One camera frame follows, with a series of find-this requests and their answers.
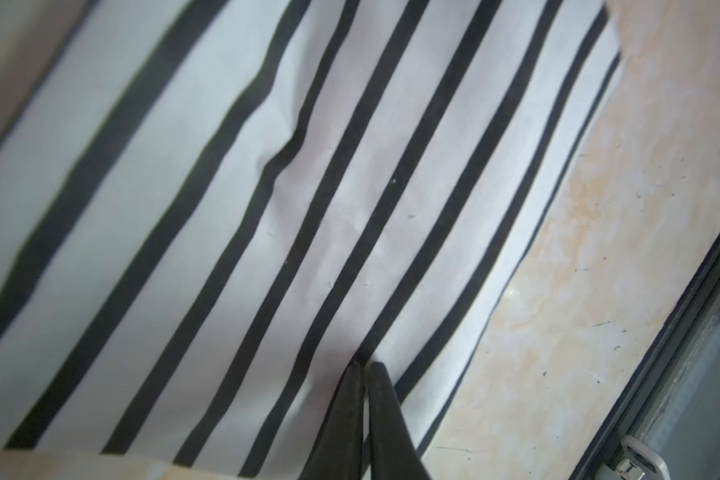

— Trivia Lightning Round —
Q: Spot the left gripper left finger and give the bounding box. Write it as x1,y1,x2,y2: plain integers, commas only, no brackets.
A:
300,361,364,479

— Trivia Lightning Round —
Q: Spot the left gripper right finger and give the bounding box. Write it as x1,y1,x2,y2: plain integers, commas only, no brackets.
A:
365,362,430,479

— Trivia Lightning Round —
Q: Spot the black white striped tank top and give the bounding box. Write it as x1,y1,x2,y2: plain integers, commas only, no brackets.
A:
0,1,620,479

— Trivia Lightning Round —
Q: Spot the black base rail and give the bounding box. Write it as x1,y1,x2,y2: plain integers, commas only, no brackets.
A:
570,233,720,479

